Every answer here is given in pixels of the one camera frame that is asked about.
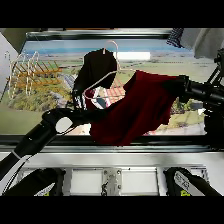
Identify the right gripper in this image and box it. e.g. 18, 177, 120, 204
162, 75, 191, 103

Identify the silver frame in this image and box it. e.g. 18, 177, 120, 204
0, 29, 224, 197

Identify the yellow wooden rack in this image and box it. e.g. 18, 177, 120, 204
13, 59, 64, 90

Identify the dark brown garment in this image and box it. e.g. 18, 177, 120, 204
73, 48, 119, 101

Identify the red garment with white stripes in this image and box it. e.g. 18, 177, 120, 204
84, 70, 181, 147

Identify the dark checked garment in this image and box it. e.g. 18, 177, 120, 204
165, 27, 185, 49

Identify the white clothes hanger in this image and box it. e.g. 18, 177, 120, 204
7, 52, 27, 99
25, 50, 42, 98
82, 40, 135, 101

